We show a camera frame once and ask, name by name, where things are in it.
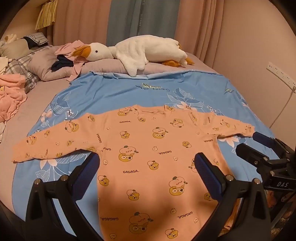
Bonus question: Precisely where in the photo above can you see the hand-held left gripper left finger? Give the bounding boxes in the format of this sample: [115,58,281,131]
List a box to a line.
[25,152,103,241]

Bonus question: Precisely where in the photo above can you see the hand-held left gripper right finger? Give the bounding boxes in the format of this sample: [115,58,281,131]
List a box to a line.
[194,152,271,241]

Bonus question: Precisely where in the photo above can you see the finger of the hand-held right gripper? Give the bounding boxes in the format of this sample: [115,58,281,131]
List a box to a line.
[235,143,270,168]
[252,132,290,160]

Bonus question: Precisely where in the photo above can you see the orange printed long-sleeve shirt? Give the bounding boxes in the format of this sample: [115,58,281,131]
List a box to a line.
[10,104,256,241]

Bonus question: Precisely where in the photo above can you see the pile of pink clothes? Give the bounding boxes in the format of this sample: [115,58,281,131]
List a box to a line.
[0,73,27,123]

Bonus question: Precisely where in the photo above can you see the orange printed cloth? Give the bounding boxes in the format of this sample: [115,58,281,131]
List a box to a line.
[267,191,296,233]

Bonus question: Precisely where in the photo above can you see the white power strip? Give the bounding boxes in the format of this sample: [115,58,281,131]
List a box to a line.
[266,61,291,85]

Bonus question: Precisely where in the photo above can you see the blue floral blanket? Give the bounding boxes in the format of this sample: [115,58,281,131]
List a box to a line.
[14,71,288,241]

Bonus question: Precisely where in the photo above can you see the grey pillow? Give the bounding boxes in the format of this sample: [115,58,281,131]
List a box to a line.
[28,45,80,81]
[80,52,201,77]

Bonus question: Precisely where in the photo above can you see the dark blue cloth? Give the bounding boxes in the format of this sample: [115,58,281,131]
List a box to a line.
[51,54,77,73]

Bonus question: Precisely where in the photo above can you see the plaid pillow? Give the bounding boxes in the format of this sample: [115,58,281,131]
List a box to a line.
[9,55,41,93]

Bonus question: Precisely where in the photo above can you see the pink garment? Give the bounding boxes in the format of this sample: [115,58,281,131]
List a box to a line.
[54,40,93,82]

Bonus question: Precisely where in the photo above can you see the pink curtain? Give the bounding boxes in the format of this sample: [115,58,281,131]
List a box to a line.
[53,0,112,48]
[173,0,225,59]

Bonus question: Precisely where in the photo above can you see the white goose plush toy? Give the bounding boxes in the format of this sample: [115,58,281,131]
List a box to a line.
[72,35,194,77]

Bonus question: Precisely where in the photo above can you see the plaid blue cloth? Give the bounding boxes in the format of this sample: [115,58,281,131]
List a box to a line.
[23,32,49,49]

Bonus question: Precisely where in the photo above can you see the grey-green pillow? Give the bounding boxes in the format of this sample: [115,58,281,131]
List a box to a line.
[0,38,34,59]

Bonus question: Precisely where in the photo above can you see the white fluffy cloth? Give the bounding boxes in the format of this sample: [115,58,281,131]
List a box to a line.
[0,34,19,45]

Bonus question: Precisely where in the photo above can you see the yellow fringed hanging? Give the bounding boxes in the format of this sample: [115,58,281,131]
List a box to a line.
[35,0,59,30]

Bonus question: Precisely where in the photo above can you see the blue curtain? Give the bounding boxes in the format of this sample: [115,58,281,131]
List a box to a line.
[106,0,184,48]

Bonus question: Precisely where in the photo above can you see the thin power cable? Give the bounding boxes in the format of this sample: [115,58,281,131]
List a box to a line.
[269,85,296,128]

